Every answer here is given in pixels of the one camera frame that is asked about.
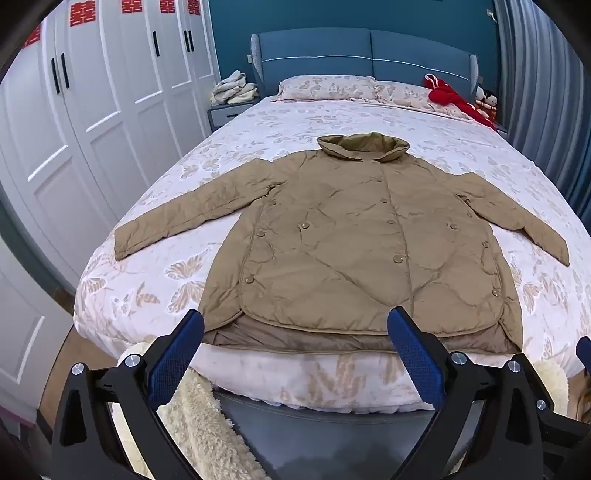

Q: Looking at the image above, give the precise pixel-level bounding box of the red knitted garment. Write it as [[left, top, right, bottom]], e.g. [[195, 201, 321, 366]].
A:
[[424, 73, 497, 132]]

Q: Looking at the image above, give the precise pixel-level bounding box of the blue nightstand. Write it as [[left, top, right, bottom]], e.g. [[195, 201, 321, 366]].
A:
[[206, 99, 260, 136]]

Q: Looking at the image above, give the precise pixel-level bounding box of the bed with floral cover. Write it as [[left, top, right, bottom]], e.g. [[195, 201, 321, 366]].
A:
[[73, 95, 591, 412]]

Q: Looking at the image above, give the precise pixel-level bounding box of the white door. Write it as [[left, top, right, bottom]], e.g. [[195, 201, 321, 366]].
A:
[[0, 249, 75, 418]]

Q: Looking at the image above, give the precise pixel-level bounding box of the grey pleated curtain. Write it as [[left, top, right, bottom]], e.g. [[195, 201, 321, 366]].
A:
[[493, 0, 591, 214]]

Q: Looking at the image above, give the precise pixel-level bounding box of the pile of cream cloths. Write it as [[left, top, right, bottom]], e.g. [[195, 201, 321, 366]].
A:
[[211, 70, 259, 108]]

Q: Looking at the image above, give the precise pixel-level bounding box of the floral print pillow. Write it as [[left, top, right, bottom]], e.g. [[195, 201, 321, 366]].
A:
[[276, 75, 378, 103], [375, 81, 467, 115]]

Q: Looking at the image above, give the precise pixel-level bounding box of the blue upholstered headboard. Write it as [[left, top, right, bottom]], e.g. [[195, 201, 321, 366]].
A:
[[250, 28, 479, 101]]

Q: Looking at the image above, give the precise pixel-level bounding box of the cream fluffy throw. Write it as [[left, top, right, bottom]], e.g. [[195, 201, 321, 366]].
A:
[[113, 340, 571, 480]]

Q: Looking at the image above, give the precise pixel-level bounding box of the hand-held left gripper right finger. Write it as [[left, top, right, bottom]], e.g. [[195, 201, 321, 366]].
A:
[[387, 305, 561, 480]]

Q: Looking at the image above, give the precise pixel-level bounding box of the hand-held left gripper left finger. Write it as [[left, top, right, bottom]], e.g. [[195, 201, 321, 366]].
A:
[[48, 309, 206, 480]]

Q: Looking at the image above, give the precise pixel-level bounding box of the white panelled wardrobe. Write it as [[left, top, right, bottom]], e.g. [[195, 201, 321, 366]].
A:
[[0, 0, 221, 294]]

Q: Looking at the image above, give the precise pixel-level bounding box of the tan quilted jacket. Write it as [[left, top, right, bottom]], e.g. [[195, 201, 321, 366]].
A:
[[114, 132, 570, 356]]

